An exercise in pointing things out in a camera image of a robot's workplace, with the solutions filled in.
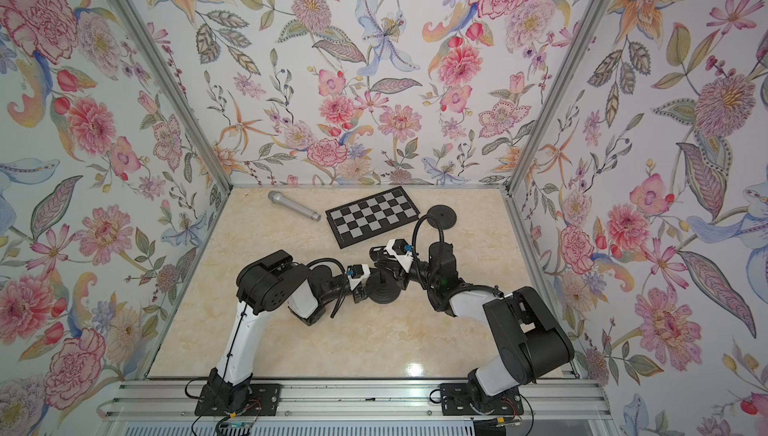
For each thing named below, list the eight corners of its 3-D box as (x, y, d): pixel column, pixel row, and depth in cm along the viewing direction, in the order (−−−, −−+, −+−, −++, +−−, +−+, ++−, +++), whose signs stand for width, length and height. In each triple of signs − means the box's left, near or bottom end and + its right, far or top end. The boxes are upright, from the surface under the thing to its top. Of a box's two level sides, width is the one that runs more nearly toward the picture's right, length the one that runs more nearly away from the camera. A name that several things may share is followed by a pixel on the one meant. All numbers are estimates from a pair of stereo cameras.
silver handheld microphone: (269, 200, 119) (266, 194, 117) (275, 194, 121) (273, 188, 119) (317, 222, 112) (316, 217, 110) (323, 215, 114) (322, 210, 112)
